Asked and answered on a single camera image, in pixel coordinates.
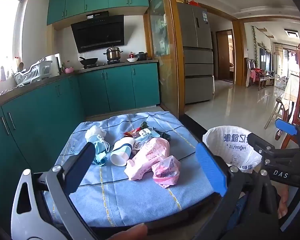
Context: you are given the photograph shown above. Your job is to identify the person's left hand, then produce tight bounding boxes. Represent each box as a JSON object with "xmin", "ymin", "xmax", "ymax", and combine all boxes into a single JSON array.
[{"xmin": 107, "ymin": 223, "xmax": 148, "ymax": 240}]

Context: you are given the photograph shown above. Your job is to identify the background wooden chairs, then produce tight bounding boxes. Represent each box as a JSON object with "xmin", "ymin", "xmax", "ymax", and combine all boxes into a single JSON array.
[{"xmin": 245, "ymin": 57, "xmax": 268, "ymax": 90}]

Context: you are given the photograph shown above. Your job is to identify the brown wooden door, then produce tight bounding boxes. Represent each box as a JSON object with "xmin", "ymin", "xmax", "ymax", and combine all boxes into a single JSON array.
[{"xmin": 216, "ymin": 29, "xmax": 235, "ymax": 83}]

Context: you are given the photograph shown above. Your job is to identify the steel cooking pot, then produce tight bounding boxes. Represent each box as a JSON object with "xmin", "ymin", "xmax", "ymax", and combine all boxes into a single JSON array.
[{"xmin": 103, "ymin": 45, "xmax": 124, "ymax": 62}]

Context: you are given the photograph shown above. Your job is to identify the small pink plastic bag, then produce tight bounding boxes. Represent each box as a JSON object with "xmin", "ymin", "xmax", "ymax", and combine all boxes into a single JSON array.
[{"xmin": 151, "ymin": 155, "xmax": 182, "ymax": 188}]

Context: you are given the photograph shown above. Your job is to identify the white dish rack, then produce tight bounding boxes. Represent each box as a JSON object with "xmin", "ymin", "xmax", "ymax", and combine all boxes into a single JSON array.
[{"xmin": 13, "ymin": 58, "xmax": 53, "ymax": 85}]

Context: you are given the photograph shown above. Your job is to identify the white kettle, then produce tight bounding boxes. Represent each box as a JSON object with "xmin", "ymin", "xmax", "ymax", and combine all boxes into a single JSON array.
[{"xmin": 44, "ymin": 53, "xmax": 62, "ymax": 77}]

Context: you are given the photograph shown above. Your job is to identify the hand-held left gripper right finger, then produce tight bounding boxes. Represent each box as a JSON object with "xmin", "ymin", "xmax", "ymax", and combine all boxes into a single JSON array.
[{"xmin": 190, "ymin": 142, "xmax": 280, "ymax": 240}]

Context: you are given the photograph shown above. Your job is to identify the kitchen window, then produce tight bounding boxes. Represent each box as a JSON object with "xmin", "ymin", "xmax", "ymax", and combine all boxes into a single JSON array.
[{"xmin": 0, "ymin": 0, "xmax": 28, "ymax": 90}]

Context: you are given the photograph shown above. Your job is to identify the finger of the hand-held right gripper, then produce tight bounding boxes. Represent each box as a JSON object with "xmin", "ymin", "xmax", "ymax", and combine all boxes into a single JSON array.
[
  {"xmin": 247, "ymin": 132, "xmax": 282, "ymax": 157},
  {"xmin": 275, "ymin": 118, "xmax": 300, "ymax": 147}
]

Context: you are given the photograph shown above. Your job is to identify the green vine decoration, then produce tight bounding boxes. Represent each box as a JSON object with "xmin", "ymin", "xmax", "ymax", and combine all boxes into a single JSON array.
[{"xmin": 251, "ymin": 26, "xmax": 259, "ymax": 68}]

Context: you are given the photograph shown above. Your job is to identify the grey refrigerator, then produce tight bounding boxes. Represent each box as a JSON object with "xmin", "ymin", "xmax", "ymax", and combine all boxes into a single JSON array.
[{"xmin": 176, "ymin": 2, "xmax": 215, "ymax": 105}]

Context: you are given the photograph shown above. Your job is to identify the wood framed glass door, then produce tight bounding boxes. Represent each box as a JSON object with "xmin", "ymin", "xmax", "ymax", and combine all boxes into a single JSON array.
[{"xmin": 143, "ymin": 0, "xmax": 185, "ymax": 117}]

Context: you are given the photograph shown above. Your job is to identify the dining table with cloth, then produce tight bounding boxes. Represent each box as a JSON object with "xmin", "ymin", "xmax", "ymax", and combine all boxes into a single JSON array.
[{"xmin": 281, "ymin": 71, "xmax": 300, "ymax": 110}]

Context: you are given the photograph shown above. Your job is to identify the person's jeans leg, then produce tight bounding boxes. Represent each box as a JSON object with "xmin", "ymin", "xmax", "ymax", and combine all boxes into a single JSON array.
[{"xmin": 225, "ymin": 192, "xmax": 250, "ymax": 233}]

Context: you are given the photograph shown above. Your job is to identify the dark green plastic bag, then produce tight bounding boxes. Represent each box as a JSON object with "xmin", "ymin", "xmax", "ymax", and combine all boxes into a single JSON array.
[{"xmin": 139, "ymin": 121, "xmax": 172, "ymax": 142}]

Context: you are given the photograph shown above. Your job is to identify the gas stove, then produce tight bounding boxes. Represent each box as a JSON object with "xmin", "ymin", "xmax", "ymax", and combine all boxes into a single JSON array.
[{"xmin": 83, "ymin": 59, "xmax": 123, "ymax": 68}]

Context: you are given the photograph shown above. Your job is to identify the person's right hand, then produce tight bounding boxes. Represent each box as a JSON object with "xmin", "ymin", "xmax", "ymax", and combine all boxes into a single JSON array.
[{"xmin": 277, "ymin": 186, "xmax": 290, "ymax": 219}]

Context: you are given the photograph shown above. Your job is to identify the dark round table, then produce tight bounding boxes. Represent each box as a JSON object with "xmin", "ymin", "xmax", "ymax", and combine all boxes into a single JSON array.
[{"xmin": 85, "ymin": 114, "xmax": 225, "ymax": 233}]

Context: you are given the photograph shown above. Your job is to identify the teal lower kitchen cabinets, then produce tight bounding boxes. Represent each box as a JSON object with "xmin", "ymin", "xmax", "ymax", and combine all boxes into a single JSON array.
[{"xmin": 0, "ymin": 59, "xmax": 161, "ymax": 220}]

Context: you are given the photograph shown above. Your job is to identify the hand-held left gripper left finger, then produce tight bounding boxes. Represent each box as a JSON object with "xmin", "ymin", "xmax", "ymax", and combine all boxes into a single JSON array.
[{"xmin": 11, "ymin": 142, "xmax": 100, "ymax": 240}]

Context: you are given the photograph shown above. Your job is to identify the white tissue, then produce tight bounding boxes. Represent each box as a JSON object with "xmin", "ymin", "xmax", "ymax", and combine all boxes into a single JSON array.
[{"xmin": 84, "ymin": 125, "xmax": 107, "ymax": 140}]

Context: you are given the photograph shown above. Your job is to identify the blue face mask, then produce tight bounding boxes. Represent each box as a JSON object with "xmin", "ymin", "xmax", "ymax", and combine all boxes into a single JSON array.
[{"xmin": 89, "ymin": 134, "xmax": 110, "ymax": 165}]

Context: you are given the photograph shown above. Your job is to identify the large pink plastic bag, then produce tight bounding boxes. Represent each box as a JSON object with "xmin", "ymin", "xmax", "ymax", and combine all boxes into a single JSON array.
[{"xmin": 124, "ymin": 137, "xmax": 170, "ymax": 182}]

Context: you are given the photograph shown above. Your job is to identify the bin with white plastic bag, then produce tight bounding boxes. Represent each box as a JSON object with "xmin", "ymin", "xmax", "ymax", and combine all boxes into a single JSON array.
[{"xmin": 202, "ymin": 125, "xmax": 263, "ymax": 174}]

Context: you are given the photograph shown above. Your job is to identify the blue cloth covered table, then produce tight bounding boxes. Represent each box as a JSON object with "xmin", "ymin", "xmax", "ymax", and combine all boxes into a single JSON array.
[{"xmin": 44, "ymin": 111, "xmax": 215, "ymax": 228}]

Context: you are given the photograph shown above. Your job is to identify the clear food packet black label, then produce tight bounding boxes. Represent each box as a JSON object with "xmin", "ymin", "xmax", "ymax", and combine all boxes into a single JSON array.
[{"xmin": 134, "ymin": 127, "xmax": 157, "ymax": 143}]

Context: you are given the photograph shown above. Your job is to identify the red snack packet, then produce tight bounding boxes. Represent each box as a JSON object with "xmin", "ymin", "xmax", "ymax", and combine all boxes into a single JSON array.
[{"xmin": 123, "ymin": 127, "xmax": 143, "ymax": 138}]

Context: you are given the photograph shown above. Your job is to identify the black wok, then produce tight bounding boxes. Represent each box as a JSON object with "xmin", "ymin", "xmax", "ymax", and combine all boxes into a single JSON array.
[{"xmin": 79, "ymin": 56, "xmax": 99, "ymax": 66}]

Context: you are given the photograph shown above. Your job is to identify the white baby fence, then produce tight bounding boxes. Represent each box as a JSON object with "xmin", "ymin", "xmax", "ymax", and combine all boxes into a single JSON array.
[{"xmin": 274, "ymin": 74, "xmax": 289, "ymax": 88}]

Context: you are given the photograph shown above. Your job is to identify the wooden stool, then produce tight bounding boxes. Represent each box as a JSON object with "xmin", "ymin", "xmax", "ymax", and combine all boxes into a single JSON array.
[{"xmin": 264, "ymin": 96, "xmax": 285, "ymax": 130}]

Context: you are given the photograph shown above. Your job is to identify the white blue striped paper cup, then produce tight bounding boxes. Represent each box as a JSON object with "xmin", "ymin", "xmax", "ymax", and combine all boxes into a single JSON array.
[{"xmin": 110, "ymin": 137, "xmax": 135, "ymax": 167}]

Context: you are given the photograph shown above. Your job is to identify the black range hood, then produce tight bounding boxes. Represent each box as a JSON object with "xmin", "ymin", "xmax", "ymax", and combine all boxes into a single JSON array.
[{"xmin": 70, "ymin": 10, "xmax": 125, "ymax": 54}]

